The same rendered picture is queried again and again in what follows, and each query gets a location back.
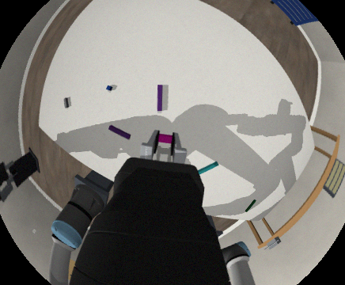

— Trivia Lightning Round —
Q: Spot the turquoise rod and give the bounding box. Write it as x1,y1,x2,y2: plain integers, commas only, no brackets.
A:
198,161,218,174

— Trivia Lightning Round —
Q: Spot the magenta rod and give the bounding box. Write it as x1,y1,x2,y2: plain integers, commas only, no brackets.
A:
159,134,173,143

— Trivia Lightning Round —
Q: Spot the purple rod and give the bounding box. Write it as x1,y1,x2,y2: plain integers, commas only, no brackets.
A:
109,126,131,139
157,85,163,111

